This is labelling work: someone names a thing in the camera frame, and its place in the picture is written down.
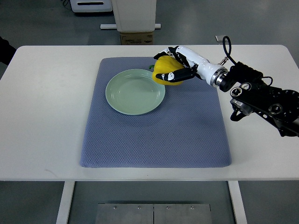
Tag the dark object at left edge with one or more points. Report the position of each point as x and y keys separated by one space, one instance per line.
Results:
x=6 y=51

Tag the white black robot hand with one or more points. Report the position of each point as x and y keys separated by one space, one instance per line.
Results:
x=194 y=66

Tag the white table leg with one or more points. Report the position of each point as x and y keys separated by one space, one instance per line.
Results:
x=237 y=203
x=65 y=203

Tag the cardboard box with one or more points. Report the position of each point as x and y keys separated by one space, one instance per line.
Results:
x=137 y=38

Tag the white appliance with slot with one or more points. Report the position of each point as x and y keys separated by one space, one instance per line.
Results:
x=91 y=6

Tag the blue quilted mat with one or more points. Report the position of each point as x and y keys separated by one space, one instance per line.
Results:
x=185 y=131

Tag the small grey floor plate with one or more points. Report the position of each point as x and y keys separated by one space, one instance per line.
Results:
x=219 y=38

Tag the white pedestal column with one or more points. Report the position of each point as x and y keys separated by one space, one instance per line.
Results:
x=134 y=16

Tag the left white table leg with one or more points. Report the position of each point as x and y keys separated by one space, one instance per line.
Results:
x=65 y=203

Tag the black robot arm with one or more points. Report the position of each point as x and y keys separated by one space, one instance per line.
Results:
x=250 y=94

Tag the yellow bell pepper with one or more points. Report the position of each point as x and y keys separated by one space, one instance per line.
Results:
x=165 y=64

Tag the light green plate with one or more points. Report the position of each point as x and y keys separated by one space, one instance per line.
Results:
x=134 y=92

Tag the right white table leg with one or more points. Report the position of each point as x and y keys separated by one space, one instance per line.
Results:
x=237 y=203

